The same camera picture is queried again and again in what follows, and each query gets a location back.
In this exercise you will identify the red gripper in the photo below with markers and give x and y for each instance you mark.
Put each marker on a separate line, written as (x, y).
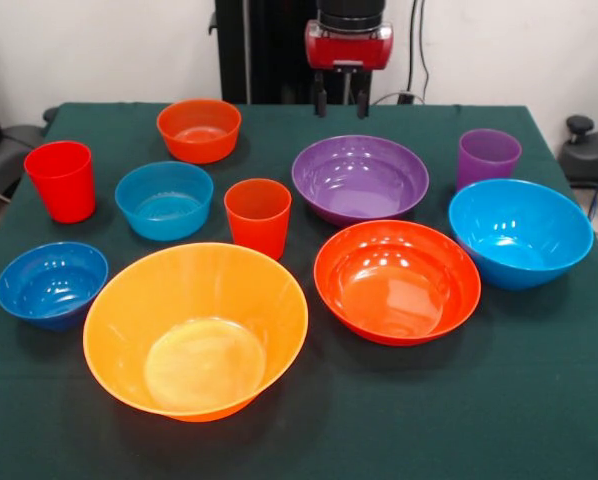
(349, 47)

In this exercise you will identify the purple bowl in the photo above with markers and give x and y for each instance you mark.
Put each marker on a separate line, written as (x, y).
(359, 180)

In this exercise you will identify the orange cup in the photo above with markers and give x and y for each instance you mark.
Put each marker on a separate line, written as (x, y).
(259, 225)

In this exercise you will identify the small light blue bowl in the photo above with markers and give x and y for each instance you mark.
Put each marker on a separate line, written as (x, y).
(164, 220)

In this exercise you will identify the small dark blue bowl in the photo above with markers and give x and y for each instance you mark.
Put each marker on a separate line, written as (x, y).
(54, 290)

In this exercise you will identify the small orange bowl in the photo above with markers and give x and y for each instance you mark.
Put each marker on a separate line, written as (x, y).
(199, 145)

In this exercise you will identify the purple cup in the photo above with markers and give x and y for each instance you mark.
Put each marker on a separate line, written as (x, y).
(489, 160)

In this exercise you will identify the wide orange bowl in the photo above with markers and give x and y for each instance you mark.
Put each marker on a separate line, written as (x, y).
(394, 290)

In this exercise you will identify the large light blue bowl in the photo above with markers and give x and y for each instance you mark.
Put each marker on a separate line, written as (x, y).
(519, 240)

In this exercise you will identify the large yellow bowl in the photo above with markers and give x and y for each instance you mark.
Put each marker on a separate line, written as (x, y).
(194, 340)

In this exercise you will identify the red cup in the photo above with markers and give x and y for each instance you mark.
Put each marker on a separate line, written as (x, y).
(61, 185)

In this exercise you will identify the dark green table cloth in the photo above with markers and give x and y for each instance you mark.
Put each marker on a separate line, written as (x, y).
(429, 400)

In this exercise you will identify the black office chair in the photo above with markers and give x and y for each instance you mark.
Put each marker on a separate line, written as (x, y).
(9, 145)

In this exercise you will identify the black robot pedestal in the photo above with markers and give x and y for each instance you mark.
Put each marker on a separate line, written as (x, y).
(269, 50)

